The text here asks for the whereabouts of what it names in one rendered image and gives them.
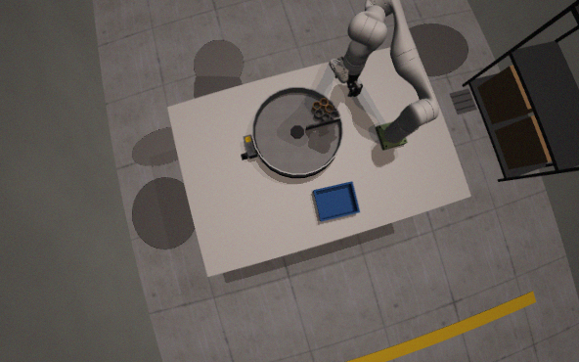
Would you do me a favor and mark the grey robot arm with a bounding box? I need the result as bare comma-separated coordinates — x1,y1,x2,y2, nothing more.
329,0,439,143

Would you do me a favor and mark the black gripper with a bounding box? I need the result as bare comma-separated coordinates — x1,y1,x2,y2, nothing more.
338,57,363,97

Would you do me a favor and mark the blue shallow tray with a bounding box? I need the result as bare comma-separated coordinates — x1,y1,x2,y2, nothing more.
313,182,359,221

